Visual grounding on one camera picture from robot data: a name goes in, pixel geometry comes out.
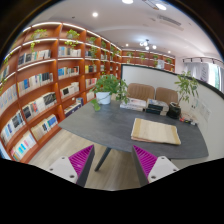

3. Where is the right tan chair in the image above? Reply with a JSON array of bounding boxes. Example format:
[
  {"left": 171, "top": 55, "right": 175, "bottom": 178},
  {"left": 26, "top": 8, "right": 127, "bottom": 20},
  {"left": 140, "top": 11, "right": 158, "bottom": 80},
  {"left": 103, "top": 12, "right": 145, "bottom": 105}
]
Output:
[{"left": 155, "top": 87, "right": 178, "bottom": 104}]

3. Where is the tan chair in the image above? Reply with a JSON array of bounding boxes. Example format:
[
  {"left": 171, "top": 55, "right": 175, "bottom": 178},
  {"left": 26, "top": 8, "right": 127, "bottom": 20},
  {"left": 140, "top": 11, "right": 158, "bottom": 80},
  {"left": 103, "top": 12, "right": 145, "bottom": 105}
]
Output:
[
  {"left": 127, "top": 83, "right": 155, "bottom": 101},
  {"left": 155, "top": 87, "right": 178, "bottom": 104}
]

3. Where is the stack of dark books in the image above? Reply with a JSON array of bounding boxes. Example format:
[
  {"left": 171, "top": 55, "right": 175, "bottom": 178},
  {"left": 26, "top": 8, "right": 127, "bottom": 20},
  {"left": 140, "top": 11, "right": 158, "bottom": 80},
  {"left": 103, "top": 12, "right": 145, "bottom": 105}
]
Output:
[{"left": 146, "top": 99, "right": 169, "bottom": 116}]

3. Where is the dark grey table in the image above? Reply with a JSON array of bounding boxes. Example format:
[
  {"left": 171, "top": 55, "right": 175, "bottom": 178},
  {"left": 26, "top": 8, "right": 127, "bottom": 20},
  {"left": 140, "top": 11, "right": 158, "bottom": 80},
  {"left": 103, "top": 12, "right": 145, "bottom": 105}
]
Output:
[{"left": 58, "top": 100, "right": 209, "bottom": 160}]

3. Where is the white window curtain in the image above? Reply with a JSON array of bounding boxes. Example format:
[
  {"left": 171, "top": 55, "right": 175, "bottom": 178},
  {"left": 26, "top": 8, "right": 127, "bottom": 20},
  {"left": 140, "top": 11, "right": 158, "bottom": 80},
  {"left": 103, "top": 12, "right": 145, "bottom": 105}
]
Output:
[{"left": 183, "top": 57, "right": 224, "bottom": 93}]

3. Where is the ceiling chandelier lamp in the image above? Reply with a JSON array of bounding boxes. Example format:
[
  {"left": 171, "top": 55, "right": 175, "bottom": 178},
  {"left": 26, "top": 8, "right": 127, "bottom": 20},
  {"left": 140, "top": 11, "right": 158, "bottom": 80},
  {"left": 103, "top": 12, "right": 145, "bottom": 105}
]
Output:
[{"left": 140, "top": 39, "right": 157, "bottom": 50}]

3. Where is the white partition board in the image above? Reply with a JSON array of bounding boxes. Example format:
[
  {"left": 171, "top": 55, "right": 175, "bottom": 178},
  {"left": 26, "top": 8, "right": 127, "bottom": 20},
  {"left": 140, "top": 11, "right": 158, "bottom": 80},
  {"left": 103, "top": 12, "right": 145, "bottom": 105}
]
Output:
[{"left": 120, "top": 63, "right": 224, "bottom": 168}]

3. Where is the left tan chair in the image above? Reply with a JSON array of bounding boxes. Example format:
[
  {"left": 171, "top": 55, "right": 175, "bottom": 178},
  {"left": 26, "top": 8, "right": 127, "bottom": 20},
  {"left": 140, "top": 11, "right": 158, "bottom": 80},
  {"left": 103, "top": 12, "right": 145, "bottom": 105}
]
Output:
[{"left": 127, "top": 83, "right": 155, "bottom": 101}]

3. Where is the potted plant in black pot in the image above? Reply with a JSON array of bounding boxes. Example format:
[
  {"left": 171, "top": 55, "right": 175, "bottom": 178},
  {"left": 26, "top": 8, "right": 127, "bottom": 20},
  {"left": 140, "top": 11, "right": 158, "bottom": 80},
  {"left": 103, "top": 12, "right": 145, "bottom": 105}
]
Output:
[{"left": 167, "top": 71, "right": 199, "bottom": 119}]

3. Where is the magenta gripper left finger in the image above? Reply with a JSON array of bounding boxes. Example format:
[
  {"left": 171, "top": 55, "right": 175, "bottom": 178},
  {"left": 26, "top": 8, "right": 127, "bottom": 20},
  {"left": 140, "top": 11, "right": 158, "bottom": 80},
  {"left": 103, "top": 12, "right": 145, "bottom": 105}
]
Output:
[{"left": 47, "top": 145, "right": 95, "bottom": 187}]

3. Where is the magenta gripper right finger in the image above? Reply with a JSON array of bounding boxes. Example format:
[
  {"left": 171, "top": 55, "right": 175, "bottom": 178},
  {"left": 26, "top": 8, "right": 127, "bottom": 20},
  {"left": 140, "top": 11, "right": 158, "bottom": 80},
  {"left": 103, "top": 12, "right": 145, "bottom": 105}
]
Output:
[{"left": 132, "top": 145, "right": 178, "bottom": 186}]

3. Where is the folded beige towel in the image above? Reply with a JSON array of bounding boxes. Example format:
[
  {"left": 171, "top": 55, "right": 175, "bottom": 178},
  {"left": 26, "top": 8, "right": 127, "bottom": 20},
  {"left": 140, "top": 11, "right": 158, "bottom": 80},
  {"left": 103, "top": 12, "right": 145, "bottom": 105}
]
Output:
[{"left": 131, "top": 118, "right": 181, "bottom": 145}]

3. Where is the back orange bookshelf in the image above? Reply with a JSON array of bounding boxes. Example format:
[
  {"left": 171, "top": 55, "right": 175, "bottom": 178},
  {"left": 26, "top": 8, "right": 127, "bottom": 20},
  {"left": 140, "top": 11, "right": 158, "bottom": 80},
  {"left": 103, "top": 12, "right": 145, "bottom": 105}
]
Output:
[{"left": 121, "top": 49, "right": 175, "bottom": 72}]

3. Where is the orange wooden bookshelf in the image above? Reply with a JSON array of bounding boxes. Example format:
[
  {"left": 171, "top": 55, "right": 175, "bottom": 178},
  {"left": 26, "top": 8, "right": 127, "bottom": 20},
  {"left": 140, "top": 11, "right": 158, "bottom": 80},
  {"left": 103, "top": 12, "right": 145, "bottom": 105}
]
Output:
[{"left": 0, "top": 22, "right": 122, "bottom": 163}]

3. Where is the stack of white books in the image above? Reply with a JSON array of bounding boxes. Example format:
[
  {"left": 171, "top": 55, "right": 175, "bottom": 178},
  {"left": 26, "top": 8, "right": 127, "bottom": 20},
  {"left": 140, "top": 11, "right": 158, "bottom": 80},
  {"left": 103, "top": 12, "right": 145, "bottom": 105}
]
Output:
[{"left": 120, "top": 98, "right": 146, "bottom": 111}]

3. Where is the potted plant in white pot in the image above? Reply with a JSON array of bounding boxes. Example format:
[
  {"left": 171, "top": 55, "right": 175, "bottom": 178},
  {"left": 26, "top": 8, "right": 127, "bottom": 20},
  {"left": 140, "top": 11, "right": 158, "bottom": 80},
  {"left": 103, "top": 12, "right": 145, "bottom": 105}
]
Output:
[{"left": 91, "top": 74, "right": 129, "bottom": 111}]

